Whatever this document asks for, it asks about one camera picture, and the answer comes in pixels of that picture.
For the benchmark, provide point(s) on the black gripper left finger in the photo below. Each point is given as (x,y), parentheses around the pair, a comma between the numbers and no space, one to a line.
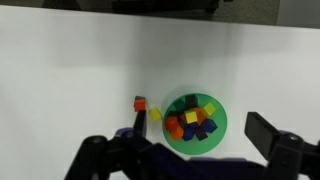
(133,156)

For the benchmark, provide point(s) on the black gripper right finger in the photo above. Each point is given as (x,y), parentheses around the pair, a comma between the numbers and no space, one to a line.
(266,136)

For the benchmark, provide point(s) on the small orange block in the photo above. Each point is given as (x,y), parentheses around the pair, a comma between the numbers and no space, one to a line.
(201,116)
(176,133)
(139,106)

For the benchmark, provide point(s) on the small yellow block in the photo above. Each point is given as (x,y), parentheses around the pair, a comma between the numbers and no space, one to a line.
(191,116)
(209,109)
(155,114)

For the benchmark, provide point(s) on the small red-orange block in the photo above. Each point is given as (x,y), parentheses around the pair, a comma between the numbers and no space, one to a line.
(171,123)

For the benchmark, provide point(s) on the small blue block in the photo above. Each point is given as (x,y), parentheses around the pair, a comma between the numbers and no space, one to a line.
(188,133)
(210,125)

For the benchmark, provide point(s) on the small dark purple block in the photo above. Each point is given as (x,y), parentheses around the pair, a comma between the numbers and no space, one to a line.
(201,134)

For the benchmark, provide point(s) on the green plastic bowl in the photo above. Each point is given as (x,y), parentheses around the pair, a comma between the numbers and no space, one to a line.
(216,140)

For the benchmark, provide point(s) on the black wide background object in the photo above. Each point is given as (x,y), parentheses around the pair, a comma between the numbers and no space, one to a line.
(166,5)

